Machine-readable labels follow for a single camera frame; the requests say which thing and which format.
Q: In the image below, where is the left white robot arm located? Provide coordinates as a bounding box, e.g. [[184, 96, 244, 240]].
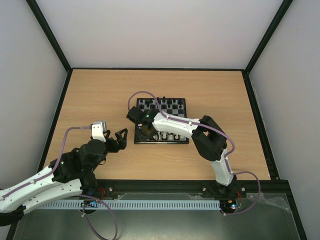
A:
[[0, 128, 128, 227]]

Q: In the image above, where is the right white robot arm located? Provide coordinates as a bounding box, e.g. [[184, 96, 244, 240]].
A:
[[126, 106, 237, 196]]

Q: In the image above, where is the green circuit board right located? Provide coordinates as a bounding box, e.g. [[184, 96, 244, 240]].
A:
[[221, 199, 244, 210]]

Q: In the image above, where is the black and silver chessboard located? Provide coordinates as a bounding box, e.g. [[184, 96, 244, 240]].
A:
[[134, 97, 189, 144]]

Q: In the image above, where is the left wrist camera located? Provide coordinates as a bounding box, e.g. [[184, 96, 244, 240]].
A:
[[91, 120, 107, 143]]

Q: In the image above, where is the purple cable loop front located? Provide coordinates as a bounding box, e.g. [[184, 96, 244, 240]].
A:
[[74, 193, 118, 240]]

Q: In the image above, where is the white slotted cable duct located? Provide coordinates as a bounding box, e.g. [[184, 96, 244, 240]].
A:
[[39, 199, 221, 211]]

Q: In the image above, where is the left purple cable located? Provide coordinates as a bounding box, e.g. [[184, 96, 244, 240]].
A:
[[0, 126, 93, 201]]

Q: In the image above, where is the black enclosure frame right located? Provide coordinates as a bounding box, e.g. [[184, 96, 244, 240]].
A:
[[243, 0, 308, 240]]

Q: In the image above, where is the black enclosure frame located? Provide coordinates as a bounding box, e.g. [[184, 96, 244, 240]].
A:
[[243, 0, 308, 240], [4, 0, 73, 240]]

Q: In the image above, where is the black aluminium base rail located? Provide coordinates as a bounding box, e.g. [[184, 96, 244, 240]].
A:
[[82, 178, 288, 200]]

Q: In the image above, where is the black enclosure frame left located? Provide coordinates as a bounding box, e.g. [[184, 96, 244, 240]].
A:
[[4, 0, 73, 240]]

